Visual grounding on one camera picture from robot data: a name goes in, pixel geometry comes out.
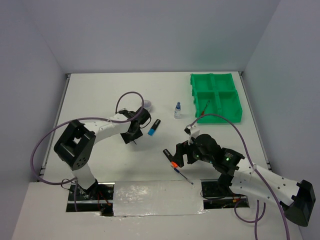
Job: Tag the orange highlighter marker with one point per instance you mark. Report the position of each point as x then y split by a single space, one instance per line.
170 157

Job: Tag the silver foil sheet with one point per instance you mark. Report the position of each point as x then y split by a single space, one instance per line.
157 198

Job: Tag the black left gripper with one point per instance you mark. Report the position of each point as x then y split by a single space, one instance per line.
126 138

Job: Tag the green four-compartment bin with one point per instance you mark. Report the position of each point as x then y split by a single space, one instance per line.
221 91

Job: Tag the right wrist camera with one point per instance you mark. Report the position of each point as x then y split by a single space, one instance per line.
193 133

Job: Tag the red gel pen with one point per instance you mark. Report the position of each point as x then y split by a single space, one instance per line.
204 109

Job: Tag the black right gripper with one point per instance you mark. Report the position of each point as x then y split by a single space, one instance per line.
181 148

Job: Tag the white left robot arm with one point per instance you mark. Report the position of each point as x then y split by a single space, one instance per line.
75 145

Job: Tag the blue highlighter marker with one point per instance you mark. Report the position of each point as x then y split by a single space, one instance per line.
154 127

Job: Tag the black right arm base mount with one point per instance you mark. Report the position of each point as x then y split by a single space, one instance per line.
214 199

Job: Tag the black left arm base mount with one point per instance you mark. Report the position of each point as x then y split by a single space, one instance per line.
101 202

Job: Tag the aluminium table edge rail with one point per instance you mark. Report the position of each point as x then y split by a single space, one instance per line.
51 135

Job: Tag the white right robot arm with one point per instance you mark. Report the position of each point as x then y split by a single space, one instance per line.
239 176

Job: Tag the small clear spray bottle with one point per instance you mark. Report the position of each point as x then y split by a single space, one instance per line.
177 110

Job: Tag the clear paper clip jar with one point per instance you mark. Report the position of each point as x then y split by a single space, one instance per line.
147 104

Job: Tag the blue gel pen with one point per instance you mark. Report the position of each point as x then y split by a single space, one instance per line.
177 171

